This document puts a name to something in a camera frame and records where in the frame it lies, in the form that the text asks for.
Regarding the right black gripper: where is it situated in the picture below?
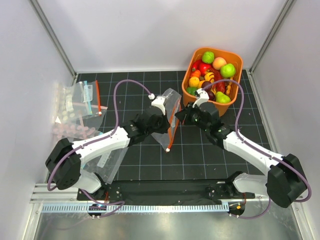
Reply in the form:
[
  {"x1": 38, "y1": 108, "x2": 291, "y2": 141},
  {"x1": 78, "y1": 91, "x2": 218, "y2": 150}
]
[{"x1": 175, "y1": 101, "x2": 210, "y2": 133}]

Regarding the orange zipper clear bag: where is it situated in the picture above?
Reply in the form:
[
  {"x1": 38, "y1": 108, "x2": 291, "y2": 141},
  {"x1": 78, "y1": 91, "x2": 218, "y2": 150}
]
[{"x1": 151, "y1": 88, "x2": 182, "y2": 153}]

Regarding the green apple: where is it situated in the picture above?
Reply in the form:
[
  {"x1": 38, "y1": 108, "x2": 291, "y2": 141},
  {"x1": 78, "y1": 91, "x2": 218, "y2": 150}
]
[
  {"x1": 201, "y1": 51, "x2": 215, "y2": 64},
  {"x1": 220, "y1": 63, "x2": 236, "y2": 79}
]

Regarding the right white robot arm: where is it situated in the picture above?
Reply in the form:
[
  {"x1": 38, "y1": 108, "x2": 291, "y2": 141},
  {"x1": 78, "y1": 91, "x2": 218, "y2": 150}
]
[{"x1": 175, "y1": 102, "x2": 311, "y2": 208}]

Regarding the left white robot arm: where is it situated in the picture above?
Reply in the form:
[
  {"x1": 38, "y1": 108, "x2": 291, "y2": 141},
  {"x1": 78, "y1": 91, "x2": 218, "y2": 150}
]
[{"x1": 45, "y1": 106, "x2": 170, "y2": 200}]

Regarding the clear bag white label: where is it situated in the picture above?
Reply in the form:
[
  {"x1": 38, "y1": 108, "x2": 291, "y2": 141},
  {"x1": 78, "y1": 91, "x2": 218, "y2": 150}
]
[{"x1": 83, "y1": 147, "x2": 128, "y2": 184}]

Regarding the green apple top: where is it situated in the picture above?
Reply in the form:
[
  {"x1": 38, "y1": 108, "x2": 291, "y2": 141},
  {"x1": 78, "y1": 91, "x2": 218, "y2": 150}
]
[{"x1": 201, "y1": 51, "x2": 215, "y2": 64}]

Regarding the green bell pepper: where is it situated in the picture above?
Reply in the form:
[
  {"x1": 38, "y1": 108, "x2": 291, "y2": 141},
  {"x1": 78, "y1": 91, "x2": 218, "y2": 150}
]
[{"x1": 186, "y1": 86, "x2": 198, "y2": 96}]

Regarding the yellow orange fruit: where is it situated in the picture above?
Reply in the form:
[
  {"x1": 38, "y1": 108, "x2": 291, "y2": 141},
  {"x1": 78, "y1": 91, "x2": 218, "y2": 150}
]
[{"x1": 188, "y1": 76, "x2": 200, "y2": 88}]

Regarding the dark red plum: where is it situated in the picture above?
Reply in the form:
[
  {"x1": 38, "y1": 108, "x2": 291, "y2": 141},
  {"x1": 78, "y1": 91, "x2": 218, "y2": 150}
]
[{"x1": 207, "y1": 91, "x2": 216, "y2": 101}]

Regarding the dark purple plum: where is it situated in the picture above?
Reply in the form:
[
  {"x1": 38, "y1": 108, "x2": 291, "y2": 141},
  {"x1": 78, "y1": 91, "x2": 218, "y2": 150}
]
[{"x1": 201, "y1": 81, "x2": 212, "y2": 92}]

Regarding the green pear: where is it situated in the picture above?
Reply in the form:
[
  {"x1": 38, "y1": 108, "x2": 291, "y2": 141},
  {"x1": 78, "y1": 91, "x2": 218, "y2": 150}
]
[{"x1": 215, "y1": 91, "x2": 231, "y2": 104}]

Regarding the small orange pumpkin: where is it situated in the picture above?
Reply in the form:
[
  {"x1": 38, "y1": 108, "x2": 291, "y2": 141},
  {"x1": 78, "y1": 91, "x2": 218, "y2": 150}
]
[{"x1": 190, "y1": 70, "x2": 201, "y2": 78}]

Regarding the red chili pepper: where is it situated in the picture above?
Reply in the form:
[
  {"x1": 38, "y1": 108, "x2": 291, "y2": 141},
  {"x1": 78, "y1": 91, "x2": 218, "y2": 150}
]
[{"x1": 211, "y1": 68, "x2": 226, "y2": 94}]

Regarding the orange plastic basket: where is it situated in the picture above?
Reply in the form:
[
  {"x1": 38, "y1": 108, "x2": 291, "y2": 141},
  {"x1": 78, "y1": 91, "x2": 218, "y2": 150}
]
[{"x1": 181, "y1": 47, "x2": 243, "y2": 116}]

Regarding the peach fruit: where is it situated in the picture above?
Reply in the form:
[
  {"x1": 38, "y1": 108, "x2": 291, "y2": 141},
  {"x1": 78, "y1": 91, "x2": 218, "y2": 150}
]
[{"x1": 212, "y1": 57, "x2": 227, "y2": 71}]

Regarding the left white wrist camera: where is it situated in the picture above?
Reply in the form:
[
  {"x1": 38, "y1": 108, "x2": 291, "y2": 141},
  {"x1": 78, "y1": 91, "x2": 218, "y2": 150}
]
[{"x1": 148, "y1": 93, "x2": 166, "y2": 116}]

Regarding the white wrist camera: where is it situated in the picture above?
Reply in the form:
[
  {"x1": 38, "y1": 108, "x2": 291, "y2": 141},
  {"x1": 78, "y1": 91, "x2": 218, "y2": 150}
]
[
  {"x1": 148, "y1": 93, "x2": 166, "y2": 116},
  {"x1": 192, "y1": 88, "x2": 209, "y2": 108}
]

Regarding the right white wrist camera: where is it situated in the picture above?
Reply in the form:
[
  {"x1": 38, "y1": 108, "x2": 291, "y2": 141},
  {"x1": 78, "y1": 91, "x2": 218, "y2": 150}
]
[{"x1": 192, "y1": 88, "x2": 209, "y2": 108}]

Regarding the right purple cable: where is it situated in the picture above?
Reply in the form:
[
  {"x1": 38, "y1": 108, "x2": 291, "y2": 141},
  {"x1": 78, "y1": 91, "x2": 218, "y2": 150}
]
[{"x1": 201, "y1": 79, "x2": 313, "y2": 220}]

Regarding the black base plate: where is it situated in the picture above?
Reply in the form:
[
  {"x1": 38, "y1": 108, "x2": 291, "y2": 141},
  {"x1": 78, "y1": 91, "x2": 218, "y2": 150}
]
[{"x1": 90, "y1": 179, "x2": 255, "y2": 205}]

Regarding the left aluminium frame post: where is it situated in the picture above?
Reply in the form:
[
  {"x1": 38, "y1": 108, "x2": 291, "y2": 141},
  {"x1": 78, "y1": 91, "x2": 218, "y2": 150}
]
[{"x1": 29, "y1": 0, "x2": 77, "y2": 79}]

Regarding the aluminium frame post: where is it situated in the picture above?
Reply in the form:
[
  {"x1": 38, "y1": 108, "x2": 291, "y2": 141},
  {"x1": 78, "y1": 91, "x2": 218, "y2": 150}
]
[
  {"x1": 249, "y1": 0, "x2": 296, "y2": 75},
  {"x1": 29, "y1": 0, "x2": 77, "y2": 79}
]

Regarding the slotted cable duct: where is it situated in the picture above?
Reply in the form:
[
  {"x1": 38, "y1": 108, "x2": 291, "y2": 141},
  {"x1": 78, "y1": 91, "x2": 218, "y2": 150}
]
[{"x1": 41, "y1": 202, "x2": 229, "y2": 214}]

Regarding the aluminium front rail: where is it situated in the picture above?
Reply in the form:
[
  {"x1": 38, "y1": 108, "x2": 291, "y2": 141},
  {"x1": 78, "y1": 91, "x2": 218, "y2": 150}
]
[{"x1": 29, "y1": 182, "x2": 83, "y2": 204}]

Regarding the right aluminium frame post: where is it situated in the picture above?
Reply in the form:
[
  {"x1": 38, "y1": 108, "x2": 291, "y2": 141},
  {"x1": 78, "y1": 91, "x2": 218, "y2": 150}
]
[{"x1": 249, "y1": 0, "x2": 296, "y2": 75}]

